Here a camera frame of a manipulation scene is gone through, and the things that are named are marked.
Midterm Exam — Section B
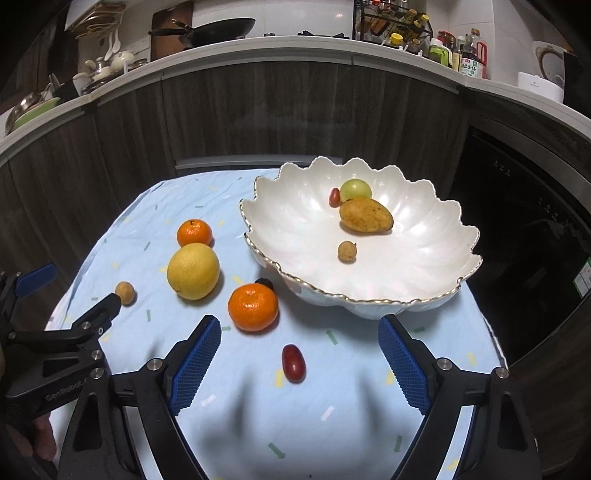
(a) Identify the green bowl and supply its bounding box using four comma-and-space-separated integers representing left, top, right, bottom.
11, 97, 61, 130

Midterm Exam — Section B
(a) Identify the wooden cutting board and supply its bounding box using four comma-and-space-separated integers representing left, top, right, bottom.
151, 2, 195, 61

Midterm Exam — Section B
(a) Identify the black knife block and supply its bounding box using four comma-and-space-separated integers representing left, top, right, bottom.
48, 74, 81, 102

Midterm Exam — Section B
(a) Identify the light blue patterned cloth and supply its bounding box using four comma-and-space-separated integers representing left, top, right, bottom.
46, 167, 509, 480

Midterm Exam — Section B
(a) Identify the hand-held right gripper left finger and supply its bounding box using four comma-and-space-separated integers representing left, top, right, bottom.
58, 315, 222, 480

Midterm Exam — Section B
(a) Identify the black wire spice rack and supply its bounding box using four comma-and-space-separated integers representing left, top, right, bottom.
353, 0, 434, 49

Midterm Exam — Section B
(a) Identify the white scalloped bowl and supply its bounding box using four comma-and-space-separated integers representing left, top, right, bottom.
239, 156, 484, 320

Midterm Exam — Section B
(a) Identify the person's left hand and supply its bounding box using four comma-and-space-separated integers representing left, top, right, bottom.
30, 412, 58, 462

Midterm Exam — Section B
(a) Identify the wall rack with lids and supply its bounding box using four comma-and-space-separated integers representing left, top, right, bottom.
74, 2, 127, 38

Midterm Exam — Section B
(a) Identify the green energy label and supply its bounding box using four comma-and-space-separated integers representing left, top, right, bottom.
571, 258, 591, 301

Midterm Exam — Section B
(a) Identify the row of spice bottles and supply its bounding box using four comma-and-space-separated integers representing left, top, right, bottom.
365, 0, 432, 47

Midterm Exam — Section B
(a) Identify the black built-in dishwasher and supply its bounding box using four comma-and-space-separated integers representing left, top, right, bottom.
450, 115, 591, 365

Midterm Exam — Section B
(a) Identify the stainless steel basin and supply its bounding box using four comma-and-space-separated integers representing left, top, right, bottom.
4, 91, 47, 134

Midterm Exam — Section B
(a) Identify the green-lidded oil bottle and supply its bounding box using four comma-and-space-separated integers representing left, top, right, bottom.
428, 38, 451, 65

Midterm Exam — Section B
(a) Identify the large soy sauce bottle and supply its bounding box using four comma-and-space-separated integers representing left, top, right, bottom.
459, 28, 490, 80

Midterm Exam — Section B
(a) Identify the yellow lemon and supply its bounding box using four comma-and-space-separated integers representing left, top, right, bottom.
167, 243, 221, 302

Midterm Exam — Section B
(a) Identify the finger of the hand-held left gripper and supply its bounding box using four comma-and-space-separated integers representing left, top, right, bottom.
14, 294, 123, 352
0, 264, 57, 334

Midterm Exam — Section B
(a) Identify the black gas stove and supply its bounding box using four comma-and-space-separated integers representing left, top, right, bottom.
182, 28, 352, 51

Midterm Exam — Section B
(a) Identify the black wok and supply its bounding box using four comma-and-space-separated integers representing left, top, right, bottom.
148, 17, 257, 49

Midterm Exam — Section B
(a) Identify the orange tangerine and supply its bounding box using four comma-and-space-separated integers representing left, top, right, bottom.
177, 220, 214, 248
228, 283, 280, 333

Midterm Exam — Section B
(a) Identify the green apple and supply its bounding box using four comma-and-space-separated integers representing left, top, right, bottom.
340, 179, 372, 203

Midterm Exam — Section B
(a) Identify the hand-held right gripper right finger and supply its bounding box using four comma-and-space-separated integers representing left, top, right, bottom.
378, 314, 541, 480

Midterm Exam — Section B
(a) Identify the white electric kettle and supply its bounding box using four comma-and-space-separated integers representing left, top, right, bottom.
531, 41, 566, 86

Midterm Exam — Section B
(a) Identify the dark wood kitchen cabinet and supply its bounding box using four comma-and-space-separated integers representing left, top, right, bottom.
0, 62, 591, 444

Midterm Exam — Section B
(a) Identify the yellow-brown mango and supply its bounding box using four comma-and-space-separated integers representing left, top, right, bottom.
339, 198, 394, 234

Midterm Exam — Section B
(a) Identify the black microwave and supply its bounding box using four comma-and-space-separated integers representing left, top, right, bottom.
561, 51, 591, 121

